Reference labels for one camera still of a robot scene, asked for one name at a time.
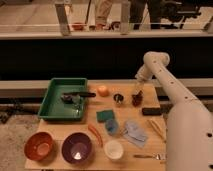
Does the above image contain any dark red grape bunch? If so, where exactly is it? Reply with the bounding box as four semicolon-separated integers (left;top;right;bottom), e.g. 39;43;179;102
132;91;143;107

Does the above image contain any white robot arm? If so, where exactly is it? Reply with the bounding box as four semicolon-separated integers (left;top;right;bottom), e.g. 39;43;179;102
135;51;213;171

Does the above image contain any purple bowl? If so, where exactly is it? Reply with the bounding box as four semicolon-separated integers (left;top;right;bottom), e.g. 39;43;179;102
61;132;93;164

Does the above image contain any red bowl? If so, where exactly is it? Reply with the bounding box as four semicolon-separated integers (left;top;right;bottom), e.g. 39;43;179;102
24;132;54;161

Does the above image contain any small metal cup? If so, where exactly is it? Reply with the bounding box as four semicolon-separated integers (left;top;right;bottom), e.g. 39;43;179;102
113;93;124;106

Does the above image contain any black rectangular block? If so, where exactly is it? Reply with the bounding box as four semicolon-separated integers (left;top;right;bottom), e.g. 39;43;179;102
142;108;162;116

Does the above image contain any orange fruit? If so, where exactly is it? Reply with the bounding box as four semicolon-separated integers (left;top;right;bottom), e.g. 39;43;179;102
97;85;109;97

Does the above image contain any wooden stick utensil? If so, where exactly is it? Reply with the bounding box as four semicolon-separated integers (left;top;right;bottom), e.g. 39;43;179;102
148;119;166;141

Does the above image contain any wooden table board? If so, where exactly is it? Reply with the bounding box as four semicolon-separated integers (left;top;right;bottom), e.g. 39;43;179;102
25;83;166;171

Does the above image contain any green sponge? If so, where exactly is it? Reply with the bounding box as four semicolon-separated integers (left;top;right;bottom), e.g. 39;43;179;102
97;110;115;122

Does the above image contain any light blue cloth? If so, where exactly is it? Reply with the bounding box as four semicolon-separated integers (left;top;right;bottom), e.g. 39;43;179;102
123;120;148;148

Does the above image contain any blue plastic cup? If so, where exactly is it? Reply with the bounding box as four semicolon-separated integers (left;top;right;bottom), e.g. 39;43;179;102
105;119;118;135

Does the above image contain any orange carrot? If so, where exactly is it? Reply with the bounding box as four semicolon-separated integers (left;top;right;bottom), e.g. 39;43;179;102
88;124;103;147

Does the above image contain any green plastic tray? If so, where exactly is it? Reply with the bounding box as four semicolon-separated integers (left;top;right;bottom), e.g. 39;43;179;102
38;78;87;121

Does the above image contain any black handled utensil in tray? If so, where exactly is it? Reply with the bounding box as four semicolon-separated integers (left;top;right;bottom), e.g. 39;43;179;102
61;92;96;104

